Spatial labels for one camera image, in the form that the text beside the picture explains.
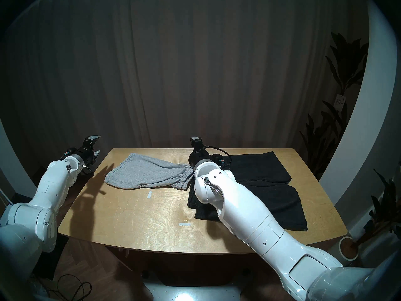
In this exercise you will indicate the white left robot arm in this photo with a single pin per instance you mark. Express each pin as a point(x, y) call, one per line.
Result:
point(37, 209)

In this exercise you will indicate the brown pleated curtain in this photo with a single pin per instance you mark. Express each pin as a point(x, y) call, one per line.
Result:
point(188, 68)

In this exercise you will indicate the white plant tag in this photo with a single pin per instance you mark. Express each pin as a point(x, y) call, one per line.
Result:
point(340, 100)

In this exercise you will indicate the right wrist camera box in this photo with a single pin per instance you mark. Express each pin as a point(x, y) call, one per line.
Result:
point(221, 162)

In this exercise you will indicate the tall dark leafy plant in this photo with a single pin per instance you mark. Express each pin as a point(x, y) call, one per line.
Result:
point(344, 62)

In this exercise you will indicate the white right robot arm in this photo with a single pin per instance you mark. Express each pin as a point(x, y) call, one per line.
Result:
point(250, 215)

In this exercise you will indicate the white round plant pot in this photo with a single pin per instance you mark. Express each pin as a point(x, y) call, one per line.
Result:
point(347, 250)

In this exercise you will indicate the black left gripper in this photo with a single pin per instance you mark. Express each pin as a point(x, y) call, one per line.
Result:
point(84, 153)

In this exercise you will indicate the small dark potted plant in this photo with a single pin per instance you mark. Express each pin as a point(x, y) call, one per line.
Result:
point(385, 209)

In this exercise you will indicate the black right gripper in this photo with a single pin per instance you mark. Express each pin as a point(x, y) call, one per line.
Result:
point(200, 157)

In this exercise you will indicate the grey shorts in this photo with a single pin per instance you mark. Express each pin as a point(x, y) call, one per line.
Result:
point(147, 175)

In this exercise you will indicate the black shorts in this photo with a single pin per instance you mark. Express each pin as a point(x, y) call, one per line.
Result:
point(266, 178)

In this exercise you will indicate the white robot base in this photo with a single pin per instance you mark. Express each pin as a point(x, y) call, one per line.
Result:
point(188, 292)

